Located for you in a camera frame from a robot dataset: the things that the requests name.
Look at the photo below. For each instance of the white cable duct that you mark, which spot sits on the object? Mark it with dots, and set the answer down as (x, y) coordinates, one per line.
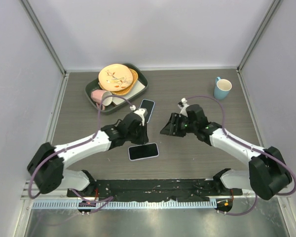
(79, 204)

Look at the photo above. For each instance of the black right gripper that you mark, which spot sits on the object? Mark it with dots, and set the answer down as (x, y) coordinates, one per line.
(170, 129)

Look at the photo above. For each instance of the white paper sheet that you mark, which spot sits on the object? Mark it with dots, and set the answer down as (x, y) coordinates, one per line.
(138, 87)

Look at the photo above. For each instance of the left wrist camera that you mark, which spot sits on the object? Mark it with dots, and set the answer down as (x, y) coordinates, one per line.
(141, 112)

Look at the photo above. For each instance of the woven orange plate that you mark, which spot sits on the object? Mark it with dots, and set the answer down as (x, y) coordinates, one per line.
(125, 91)

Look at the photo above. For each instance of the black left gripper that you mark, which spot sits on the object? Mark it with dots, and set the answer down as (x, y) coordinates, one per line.
(144, 138)

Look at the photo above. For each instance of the dark blue phone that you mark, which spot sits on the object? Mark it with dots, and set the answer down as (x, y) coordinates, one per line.
(148, 106)

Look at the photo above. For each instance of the floral cream plate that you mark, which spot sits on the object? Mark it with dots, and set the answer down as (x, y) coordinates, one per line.
(115, 77)

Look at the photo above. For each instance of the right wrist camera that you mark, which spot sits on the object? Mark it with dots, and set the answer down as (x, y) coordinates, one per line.
(183, 106)

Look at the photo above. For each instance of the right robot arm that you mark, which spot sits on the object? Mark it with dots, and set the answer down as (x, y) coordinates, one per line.
(265, 175)

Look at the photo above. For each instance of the white-edged phone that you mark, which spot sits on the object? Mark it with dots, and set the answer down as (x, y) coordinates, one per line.
(145, 151)

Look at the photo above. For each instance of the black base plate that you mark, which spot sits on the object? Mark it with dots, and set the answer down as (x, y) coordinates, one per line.
(158, 190)

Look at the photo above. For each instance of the dark green tray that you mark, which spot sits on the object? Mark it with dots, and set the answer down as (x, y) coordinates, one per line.
(113, 108)

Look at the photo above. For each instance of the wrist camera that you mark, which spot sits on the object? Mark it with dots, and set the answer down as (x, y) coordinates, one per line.
(141, 112)
(183, 106)

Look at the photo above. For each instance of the pink mug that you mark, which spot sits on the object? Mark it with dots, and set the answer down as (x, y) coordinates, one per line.
(102, 98)

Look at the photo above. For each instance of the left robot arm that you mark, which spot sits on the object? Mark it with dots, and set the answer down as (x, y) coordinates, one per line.
(49, 166)

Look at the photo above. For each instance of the blue mug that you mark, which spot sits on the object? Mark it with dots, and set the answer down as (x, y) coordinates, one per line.
(222, 88)

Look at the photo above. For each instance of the light blue phone case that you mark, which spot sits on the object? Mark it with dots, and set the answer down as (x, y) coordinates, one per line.
(150, 108)

